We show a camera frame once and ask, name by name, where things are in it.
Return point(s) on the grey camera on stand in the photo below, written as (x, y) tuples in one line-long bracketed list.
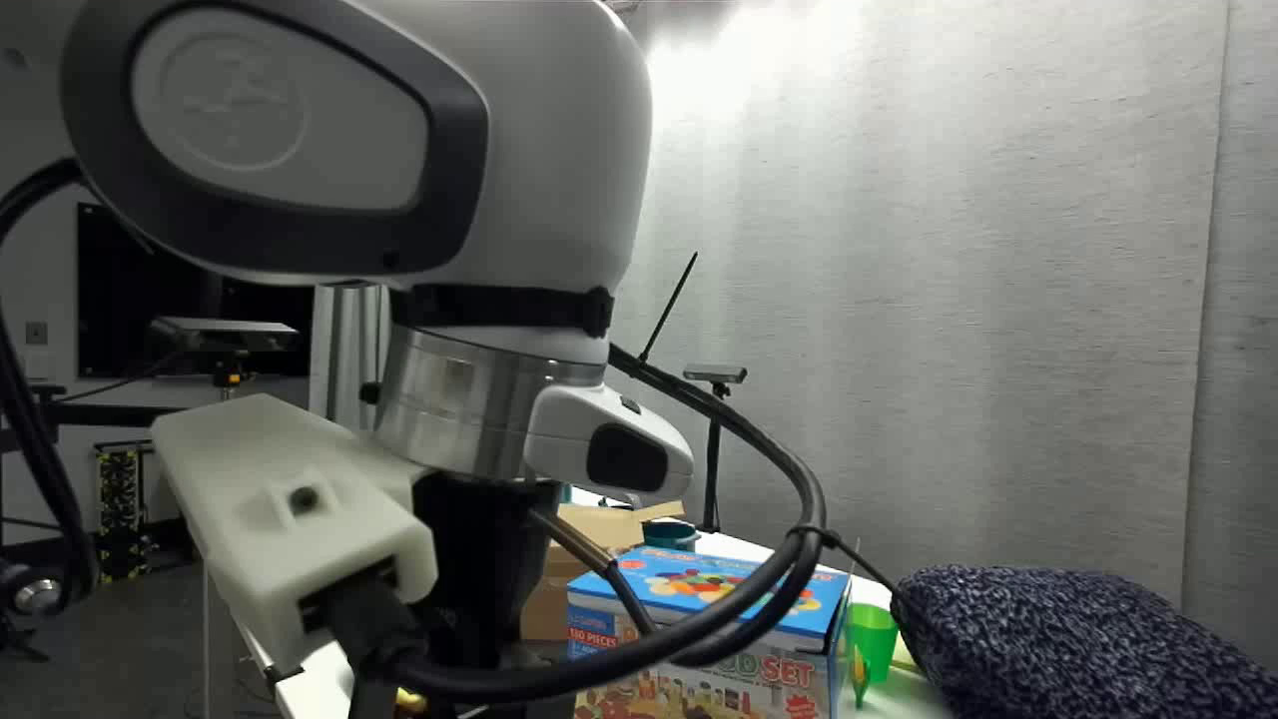
[(226, 334)]

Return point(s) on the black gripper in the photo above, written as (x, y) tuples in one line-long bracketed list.
[(479, 560)]

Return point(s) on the green plastic cup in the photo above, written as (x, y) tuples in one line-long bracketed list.
[(873, 640)]

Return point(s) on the black wall monitor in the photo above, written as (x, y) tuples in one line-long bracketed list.
[(121, 304)]

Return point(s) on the black computer rack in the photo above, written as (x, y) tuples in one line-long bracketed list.
[(121, 507)]

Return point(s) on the brown cardboard box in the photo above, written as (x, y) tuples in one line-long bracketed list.
[(601, 527)]

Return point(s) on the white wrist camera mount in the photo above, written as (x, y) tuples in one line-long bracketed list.
[(266, 467)]

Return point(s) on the small black metal clamp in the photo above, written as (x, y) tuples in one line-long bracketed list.
[(716, 378)]

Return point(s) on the blue speckled pillow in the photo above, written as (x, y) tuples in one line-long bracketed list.
[(1078, 644)]

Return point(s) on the small yellow toy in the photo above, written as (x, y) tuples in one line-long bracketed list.
[(860, 682)]

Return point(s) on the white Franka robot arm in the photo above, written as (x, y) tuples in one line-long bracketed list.
[(531, 134)]

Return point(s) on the small teal bowl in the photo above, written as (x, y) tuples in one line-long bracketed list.
[(666, 535)]

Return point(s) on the blue toy food box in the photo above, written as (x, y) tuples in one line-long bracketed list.
[(702, 587)]

